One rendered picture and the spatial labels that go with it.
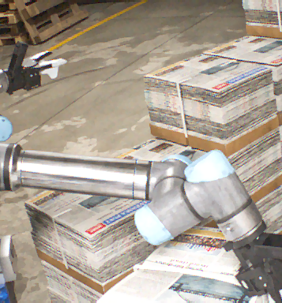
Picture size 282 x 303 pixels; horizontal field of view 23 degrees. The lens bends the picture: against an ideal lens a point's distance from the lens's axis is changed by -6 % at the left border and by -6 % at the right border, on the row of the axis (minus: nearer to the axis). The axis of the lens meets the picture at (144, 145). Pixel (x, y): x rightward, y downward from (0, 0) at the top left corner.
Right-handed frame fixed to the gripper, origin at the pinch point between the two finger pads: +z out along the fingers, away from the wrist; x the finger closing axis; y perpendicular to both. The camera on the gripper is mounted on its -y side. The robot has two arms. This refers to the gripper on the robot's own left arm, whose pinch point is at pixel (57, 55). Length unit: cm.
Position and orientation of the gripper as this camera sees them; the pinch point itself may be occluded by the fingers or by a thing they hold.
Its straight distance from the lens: 229.3
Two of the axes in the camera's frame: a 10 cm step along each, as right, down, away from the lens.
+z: 8.3, -3.3, 4.4
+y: 0.8, 8.7, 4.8
